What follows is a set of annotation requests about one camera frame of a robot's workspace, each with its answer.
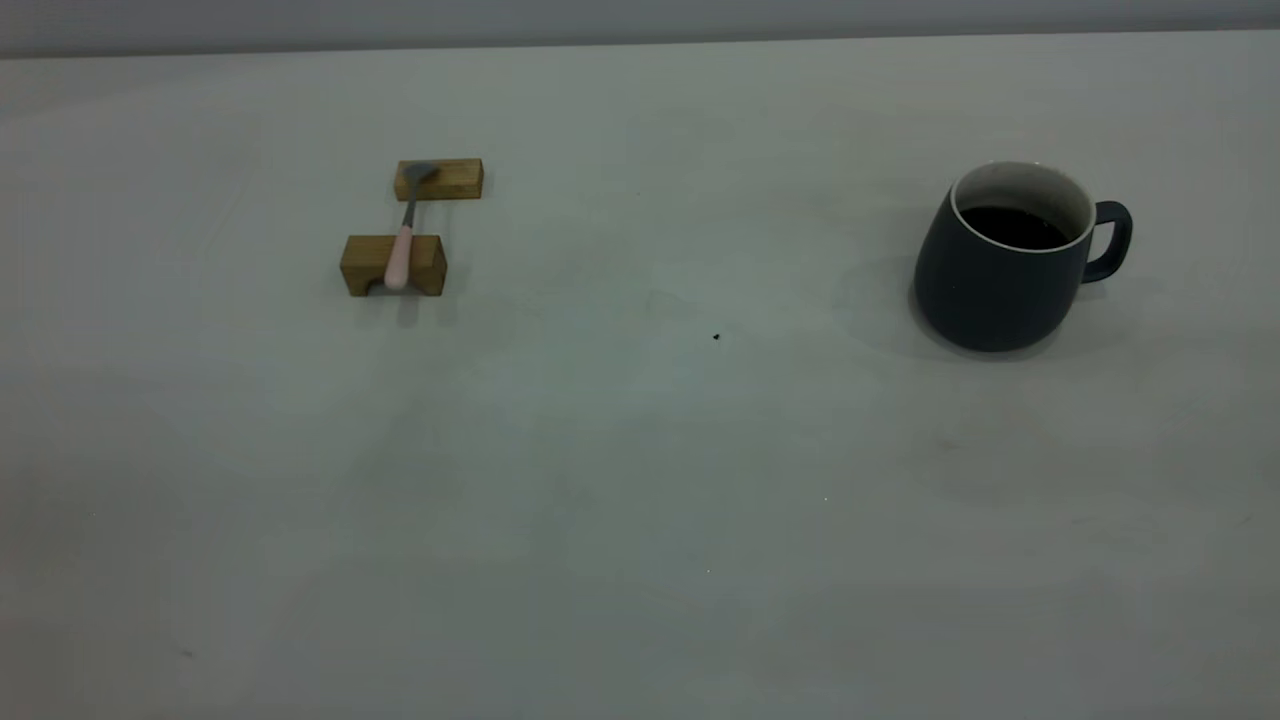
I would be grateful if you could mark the dark grey ceramic cup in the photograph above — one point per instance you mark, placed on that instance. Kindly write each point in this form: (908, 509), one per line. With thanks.
(980, 300)

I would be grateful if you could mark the flat rectangular wooden block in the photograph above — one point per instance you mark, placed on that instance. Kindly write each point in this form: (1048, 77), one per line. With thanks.
(462, 181)

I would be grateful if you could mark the arched wooden block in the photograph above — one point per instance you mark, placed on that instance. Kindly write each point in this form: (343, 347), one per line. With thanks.
(365, 262)

